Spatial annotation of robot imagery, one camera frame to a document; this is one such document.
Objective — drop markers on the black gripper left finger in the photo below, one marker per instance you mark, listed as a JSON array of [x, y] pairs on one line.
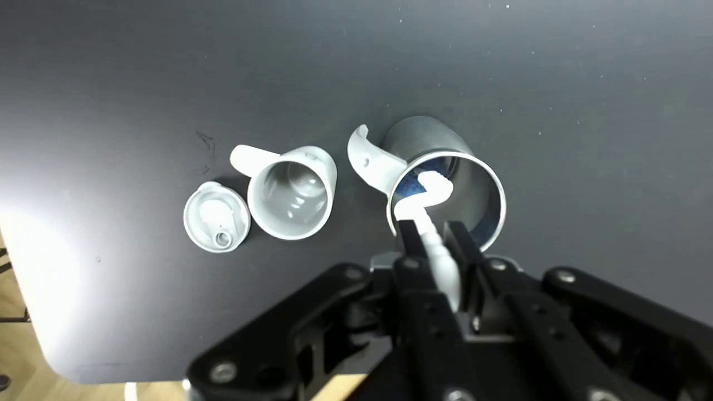
[[415, 319]]

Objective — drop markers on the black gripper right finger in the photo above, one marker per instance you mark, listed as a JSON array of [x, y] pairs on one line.
[[536, 326]]

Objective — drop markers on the white bottle brush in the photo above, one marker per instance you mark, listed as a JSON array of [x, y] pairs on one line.
[[438, 258]]

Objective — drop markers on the stainless steel flask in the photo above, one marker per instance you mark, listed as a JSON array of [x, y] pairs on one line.
[[425, 137]]

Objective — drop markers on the white ceramic mug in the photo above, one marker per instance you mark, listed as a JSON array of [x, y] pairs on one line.
[[290, 201]]

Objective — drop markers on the round white lid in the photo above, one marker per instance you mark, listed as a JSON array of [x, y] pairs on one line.
[[213, 216]]

